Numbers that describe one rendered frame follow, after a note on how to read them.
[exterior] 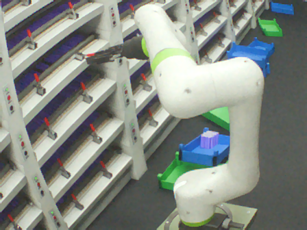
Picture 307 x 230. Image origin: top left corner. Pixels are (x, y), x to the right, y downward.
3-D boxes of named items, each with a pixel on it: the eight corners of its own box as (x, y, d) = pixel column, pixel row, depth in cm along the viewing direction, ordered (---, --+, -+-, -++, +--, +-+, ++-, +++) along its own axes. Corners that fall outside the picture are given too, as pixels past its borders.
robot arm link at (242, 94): (261, 194, 144) (271, 72, 107) (219, 210, 143) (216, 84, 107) (253, 169, 153) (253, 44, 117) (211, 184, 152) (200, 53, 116)
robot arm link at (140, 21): (166, 90, 129) (201, 69, 127) (142, 61, 122) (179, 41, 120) (142, 29, 157) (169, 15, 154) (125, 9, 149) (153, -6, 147)
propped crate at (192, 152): (203, 142, 252) (205, 126, 249) (236, 147, 242) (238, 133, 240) (177, 160, 227) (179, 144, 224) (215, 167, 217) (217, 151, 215)
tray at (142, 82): (190, 59, 266) (192, 40, 257) (134, 117, 223) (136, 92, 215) (158, 47, 272) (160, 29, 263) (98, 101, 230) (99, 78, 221)
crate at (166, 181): (230, 172, 225) (230, 160, 221) (214, 198, 211) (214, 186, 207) (178, 163, 240) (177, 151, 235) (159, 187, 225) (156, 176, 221)
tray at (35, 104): (108, 49, 195) (110, 31, 189) (24, 127, 153) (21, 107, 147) (75, 39, 202) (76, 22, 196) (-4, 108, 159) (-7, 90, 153)
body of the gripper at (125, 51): (133, 61, 163) (114, 66, 168) (146, 51, 169) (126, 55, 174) (126, 44, 160) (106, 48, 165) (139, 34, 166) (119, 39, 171)
